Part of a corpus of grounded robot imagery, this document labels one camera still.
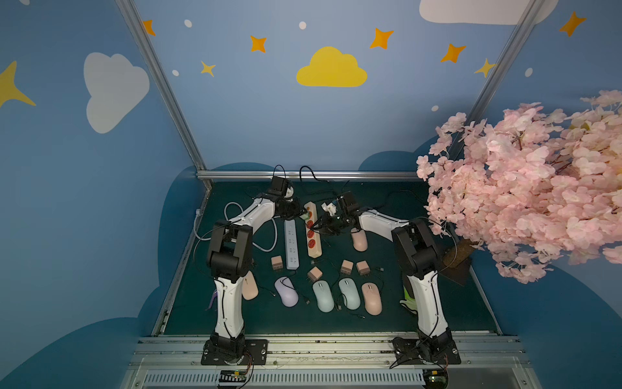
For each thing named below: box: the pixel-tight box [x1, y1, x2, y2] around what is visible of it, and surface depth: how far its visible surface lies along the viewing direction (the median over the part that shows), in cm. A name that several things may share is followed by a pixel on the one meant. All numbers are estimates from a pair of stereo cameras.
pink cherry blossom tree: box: [416, 89, 622, 285], surface depth 58 cm
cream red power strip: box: [303, 200, 323, 259], surface depth 97 cm
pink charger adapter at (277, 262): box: [270, 255, 284, 270], surface depth 95 cm
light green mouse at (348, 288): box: [338, 277, 361, 311], surface depth 87 cm
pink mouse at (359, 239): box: [349, 226, 368, 253], surface depth 101 cm
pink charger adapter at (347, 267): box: [340, 259, 354, 275], surface depth 93 cm
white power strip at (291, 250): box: [284, 218, 300, 271], surface depth 98 cm
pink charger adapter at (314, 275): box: [306, 265, 324, 283], surface depth 91 cm
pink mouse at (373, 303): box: [361, 282, 383, 317], surface depth 86 cm
